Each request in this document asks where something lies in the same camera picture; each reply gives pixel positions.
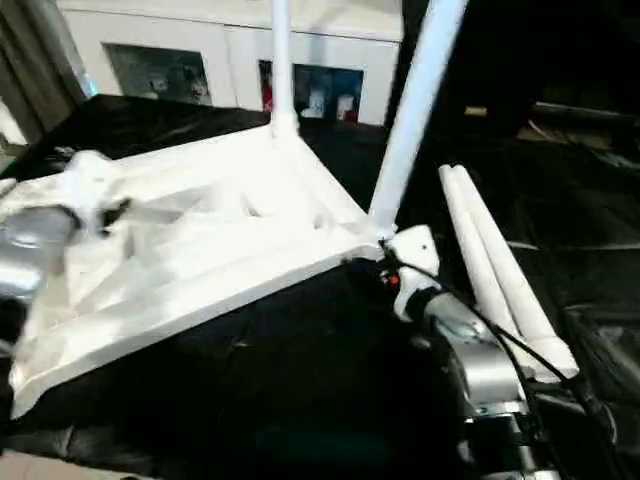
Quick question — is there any white plastic table leg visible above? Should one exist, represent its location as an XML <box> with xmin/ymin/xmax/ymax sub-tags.
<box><xmin>269</xmin><ymin>0</ymin><xmax>302</xmax><ymax>142</ymax></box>
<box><xmin>438</xmin><ymin>164</ymin><xmax>531</xmax><ymax>361</ymax></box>
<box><xmin>449</xmin><ymin>163</ymin><xmax>581</xmax><ymax>385</ymax></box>
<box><xmin>367</xmin><ymin>0</ymin><xmax>471</xmax><ymax>237</ymax></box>

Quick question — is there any white plastic table top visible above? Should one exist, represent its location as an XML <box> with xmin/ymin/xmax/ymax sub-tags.
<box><xmin>9</xmin><ymin>122</ymin><xmax>399</xmax><ymax>419</ymax></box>

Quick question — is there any black mat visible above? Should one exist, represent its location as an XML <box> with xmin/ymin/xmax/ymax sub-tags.
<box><xmin>0</xmin><ymin>94</ymin><xmax>640</xmax><ymax>480</ymax></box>

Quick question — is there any grey curtain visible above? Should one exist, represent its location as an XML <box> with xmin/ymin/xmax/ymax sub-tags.
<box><xmin>0</xmin><ymin>0</ymin><xmax>90</xmax><ymax>146</ymax></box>

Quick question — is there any white display cabinet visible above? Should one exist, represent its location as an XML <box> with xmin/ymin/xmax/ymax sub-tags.
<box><xmin>57</xmin><ymin>0</ymin><xmax>404</xmax><ymax>126</ymax></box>

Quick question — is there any black cabinet with gold label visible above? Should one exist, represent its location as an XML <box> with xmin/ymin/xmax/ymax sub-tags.
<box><xmin>399</xmin><ymin>0</ymin><xmax>540</xmax><ymax>144</ymax></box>

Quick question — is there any dark low furniture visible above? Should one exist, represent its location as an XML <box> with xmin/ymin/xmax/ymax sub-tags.
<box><xmin>517</xmin><ymin>102</ymin><xmax>640</xmax><ymax>152</ymax></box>

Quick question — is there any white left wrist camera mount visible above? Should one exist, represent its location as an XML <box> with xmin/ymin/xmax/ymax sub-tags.
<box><xmin>62</xmin><ymin>149</ymin><xmax>115</xmax><ymax>236</ymax></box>

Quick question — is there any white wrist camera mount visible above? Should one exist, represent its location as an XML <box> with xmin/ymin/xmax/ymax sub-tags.
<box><xmin>62</xmin><ymin>149</ymin><xmax>115</xmax><ymax>236</ymax></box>
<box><xmin>389</xmin><ymin>224</ymin><xmax>442</xmax><ymax>322</ymax></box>

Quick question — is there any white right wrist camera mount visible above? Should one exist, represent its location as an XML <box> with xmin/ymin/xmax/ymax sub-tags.
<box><xmin>389</xmin><ymin>224</ymin><xmax>442</xmax><ymax>322</ymax></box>

